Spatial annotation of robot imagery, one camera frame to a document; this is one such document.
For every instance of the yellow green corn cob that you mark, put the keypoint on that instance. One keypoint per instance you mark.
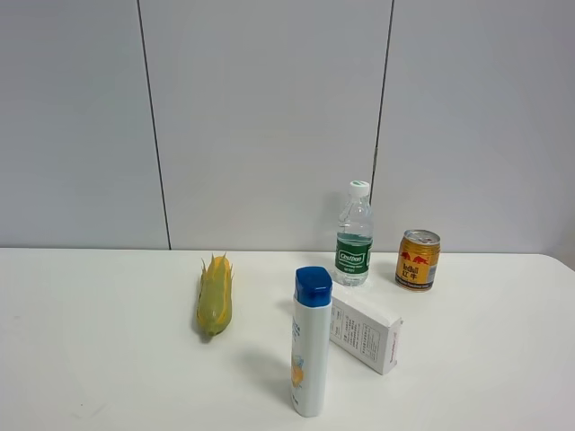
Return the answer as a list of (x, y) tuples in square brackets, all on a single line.
[(214, 309)]

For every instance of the clear water bottle green label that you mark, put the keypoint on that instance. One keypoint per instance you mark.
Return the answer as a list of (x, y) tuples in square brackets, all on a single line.
[(355, 236)]

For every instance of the white blue shampoo bottle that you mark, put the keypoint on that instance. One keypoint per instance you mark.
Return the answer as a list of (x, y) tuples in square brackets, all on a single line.
[(311, 328)]

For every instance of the gold Red Bull can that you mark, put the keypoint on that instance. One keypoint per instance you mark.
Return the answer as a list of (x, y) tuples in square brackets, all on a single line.
[(417, 260)]

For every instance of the white cardboard box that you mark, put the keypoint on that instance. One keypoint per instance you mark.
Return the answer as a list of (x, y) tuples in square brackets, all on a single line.
[(370, 335)]

